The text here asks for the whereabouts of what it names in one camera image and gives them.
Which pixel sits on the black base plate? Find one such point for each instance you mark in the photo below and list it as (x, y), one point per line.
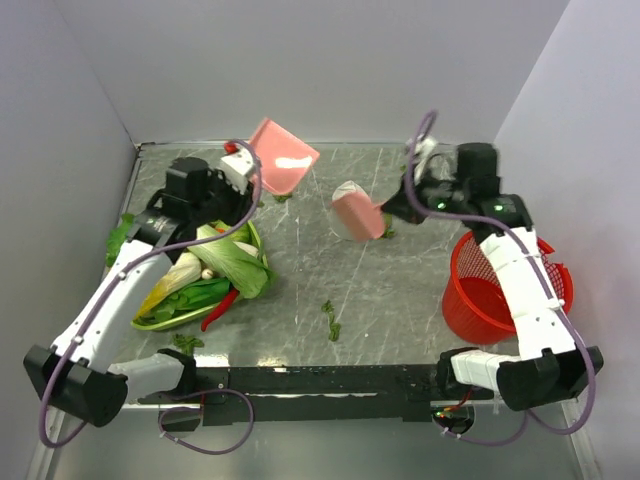
(307, 393)

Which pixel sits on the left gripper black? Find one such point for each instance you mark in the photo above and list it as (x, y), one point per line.
(242, 202)

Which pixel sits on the red chili pepper toy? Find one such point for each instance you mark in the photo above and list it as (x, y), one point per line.
(224, 305)

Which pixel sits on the aluminium rail frame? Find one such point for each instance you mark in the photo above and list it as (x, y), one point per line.
(295, 393)

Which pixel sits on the white radish toy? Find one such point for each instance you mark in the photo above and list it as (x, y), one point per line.
(248, 248)

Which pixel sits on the yellow corn husk toy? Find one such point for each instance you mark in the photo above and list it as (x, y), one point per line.
(186, 270)

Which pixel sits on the pink dustpan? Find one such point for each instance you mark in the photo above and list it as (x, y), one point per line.
(285, 159)

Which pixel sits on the napa cabbage toy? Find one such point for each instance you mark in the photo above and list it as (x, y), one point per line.
(249, 275)

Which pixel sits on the green paper scrap small centre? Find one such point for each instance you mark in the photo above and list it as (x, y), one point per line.
(327, 307)

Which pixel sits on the green paper scrap by dustpan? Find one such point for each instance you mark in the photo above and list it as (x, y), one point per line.
(334, 331)

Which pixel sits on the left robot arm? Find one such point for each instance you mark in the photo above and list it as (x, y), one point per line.
(120, 300)

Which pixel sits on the green vegetable tray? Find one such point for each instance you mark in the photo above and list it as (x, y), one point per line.
(190, 302)

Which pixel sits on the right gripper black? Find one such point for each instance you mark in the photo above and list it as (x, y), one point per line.
(402, 205)

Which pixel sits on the green paper scrap back centre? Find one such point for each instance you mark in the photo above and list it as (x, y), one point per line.
(281, 198)

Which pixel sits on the pink hand brush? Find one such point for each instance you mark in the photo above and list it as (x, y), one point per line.
(362, 218)

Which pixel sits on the green paper scrap front left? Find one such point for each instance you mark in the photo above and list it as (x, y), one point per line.
(187, 344)

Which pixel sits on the round green cabbage toy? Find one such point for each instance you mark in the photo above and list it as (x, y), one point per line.
(242, 235)

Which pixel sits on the green lettuce leaf toy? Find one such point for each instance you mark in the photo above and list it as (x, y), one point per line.
(117, 237)

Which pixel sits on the white paper roll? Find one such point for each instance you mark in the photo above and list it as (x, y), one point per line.
(346, 200)

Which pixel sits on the green paper scrap near roll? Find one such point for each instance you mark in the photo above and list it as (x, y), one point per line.
(388, 233)

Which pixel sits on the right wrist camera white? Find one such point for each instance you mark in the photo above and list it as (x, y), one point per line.
(424, 148)

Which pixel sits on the red mesh basket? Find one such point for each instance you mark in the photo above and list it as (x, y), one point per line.
(484, 306)

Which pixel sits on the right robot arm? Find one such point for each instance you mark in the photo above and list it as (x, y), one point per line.
(553, 363)

